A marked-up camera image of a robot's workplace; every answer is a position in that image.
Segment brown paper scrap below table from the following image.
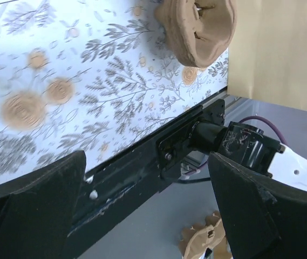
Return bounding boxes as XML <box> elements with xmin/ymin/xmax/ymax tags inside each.
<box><xmin>179</xmin><ymin>211</ymin><xmax>233</xmax><ymax>258</ymax></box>

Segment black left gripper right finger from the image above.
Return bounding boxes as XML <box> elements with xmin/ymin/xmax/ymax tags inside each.
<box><xmin>208</xmin><ymin>153</ymin><xmax>307</xmax><ymax>258</ymax></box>

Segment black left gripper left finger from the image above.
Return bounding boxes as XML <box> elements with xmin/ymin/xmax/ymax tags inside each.
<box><xmin>0</xmin><ymin>151</ymin><xmax>86</xmax><ymax>258</ymax></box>

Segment brown cardboard cup carrier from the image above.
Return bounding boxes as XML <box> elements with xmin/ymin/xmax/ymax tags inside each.
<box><xmin>154</xmin><ymin>0</ymin><xmax>237</xmax><ymax>68</ymax></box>

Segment cream paper bag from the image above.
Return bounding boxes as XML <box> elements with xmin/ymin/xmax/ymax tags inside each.
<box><xmin>228</xmin><ymin>0</ymin><xmax>307</xmax><ymax>111</ymax></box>

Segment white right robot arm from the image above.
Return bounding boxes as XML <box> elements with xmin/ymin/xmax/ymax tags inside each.
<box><xmin>189</xmin><ymin>121</ymin><xmax>307</xmax><ymax>191</ymax></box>

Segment floral patterned table mat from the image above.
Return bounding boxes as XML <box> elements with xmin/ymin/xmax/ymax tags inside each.
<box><xmin>0</xmin><ymin>1</ymin><xmax>228</xmax><ymax>184</ymax></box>

